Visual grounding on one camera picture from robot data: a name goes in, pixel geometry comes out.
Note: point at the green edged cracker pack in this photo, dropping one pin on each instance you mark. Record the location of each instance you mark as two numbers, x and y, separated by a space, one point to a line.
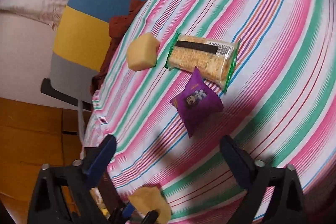
215 59

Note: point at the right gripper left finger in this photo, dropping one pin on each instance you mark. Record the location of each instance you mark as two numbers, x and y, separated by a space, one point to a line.
62 194

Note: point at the tan sponge block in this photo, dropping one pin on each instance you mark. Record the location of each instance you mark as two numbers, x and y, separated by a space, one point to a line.
146 199

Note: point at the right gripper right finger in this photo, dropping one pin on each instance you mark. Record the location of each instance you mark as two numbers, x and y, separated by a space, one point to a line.
286 204

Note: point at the dark red garment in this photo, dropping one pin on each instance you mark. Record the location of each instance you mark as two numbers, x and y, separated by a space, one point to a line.
118 26

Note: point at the wooden wardrobe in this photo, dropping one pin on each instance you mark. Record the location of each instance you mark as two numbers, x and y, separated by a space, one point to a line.
32 135

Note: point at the purple snack packet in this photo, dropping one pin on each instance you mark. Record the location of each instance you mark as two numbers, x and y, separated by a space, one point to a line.
196 102

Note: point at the yellow sponge block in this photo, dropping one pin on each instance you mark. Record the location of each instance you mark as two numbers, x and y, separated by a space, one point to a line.
142 52

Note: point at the grey yellow blue chair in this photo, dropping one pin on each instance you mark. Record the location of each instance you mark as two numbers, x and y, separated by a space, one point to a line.
80 45

